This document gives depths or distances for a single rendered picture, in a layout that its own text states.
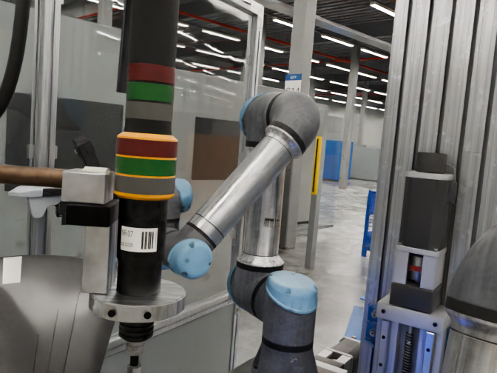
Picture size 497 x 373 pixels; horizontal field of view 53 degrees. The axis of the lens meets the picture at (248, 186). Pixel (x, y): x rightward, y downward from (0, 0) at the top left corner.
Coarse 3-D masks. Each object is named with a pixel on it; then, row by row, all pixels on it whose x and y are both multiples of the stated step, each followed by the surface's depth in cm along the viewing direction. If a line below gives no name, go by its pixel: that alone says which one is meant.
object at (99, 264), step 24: (72, 192) 34; (96, 192) 34; (72, 216) 34; (96, 216) 34; (96, 240) 35; (96, 264) 35; (96, 288) 35; (168, 288) 38; (96, 312) 34; (120, 312) 33; (144, 312) 33; (168, 312) 34
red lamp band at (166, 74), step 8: (128, 64) 34; (136, 64) 34; (144, 64) 33; (152, 64) 34; (128, 72) 34; (136, 72) 34; (144, 72) 34; (152, 72) 34; (160, 72) 34; (168, 72) 34; (128, 80) 34; (144, 80) 34; (152, 80) 34; (160, 80) 34; (168, 80) 34
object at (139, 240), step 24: (120, 216) 35; (144, 216) 34; (120, 240) 35; (144, 240) 35; (120, 264) 35; (144, 264) 35; (120, 288) 35; (144, 288) 35; (120, 336) 36; (144, 336) 36
